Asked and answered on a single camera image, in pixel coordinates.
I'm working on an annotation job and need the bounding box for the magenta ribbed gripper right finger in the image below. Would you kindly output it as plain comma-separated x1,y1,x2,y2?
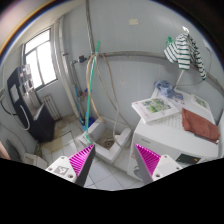
134,144,182,184

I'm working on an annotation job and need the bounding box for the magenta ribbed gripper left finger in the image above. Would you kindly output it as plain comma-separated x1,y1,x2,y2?
46,144,95,187

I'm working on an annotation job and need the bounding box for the brown folded towel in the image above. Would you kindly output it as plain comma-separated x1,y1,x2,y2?
182,108,220,143

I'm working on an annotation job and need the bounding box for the white washing machine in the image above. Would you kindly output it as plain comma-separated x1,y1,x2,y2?
128,91,219,180

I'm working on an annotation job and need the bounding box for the white tiled mop basin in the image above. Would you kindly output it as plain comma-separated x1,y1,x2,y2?
78,118,132,163

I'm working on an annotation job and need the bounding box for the white box on floor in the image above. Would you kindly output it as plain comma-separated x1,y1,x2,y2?
23,153,48,169

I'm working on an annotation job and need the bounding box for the white illustrated box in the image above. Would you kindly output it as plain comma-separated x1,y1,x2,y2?
131,96,179,123

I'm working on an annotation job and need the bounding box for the blue crumpled cloth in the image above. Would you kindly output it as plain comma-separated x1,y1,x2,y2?
154,80,183,99

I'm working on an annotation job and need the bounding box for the black water dispenser machine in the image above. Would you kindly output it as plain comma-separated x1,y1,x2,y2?
7,65,55,143

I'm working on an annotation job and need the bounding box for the green white striped shirt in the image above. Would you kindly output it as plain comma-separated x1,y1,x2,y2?
164,33,207,80

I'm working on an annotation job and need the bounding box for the green mop handle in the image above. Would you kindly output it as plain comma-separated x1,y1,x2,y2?
84,42,100,144

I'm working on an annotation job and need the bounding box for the white wall radiator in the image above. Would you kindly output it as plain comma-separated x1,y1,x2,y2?
43,95,61,121

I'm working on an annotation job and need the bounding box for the beige hose loop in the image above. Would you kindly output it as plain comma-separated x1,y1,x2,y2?
85,53,104,122

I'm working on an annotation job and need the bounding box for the grey horizontal wall pipe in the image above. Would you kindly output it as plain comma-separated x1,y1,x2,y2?
101,51,224,91

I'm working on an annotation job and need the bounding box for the window with white frame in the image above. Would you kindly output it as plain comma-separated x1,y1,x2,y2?
23,29,57,90

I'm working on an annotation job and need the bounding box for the white wall socket plate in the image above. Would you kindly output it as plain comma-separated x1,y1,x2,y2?
129,19,138,26

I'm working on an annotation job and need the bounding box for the grey vertical wall pipe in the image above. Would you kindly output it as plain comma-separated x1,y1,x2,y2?
85,0,95,54

